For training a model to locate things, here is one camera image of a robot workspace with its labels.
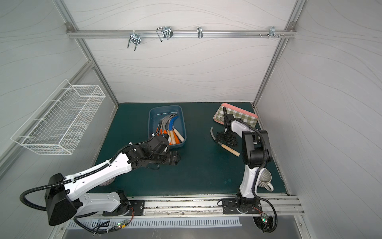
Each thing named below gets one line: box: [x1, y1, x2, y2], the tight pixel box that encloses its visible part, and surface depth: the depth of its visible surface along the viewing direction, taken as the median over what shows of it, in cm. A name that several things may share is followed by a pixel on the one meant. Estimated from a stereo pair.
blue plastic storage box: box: [148, 105, 188, 149], surface depth 111 cm
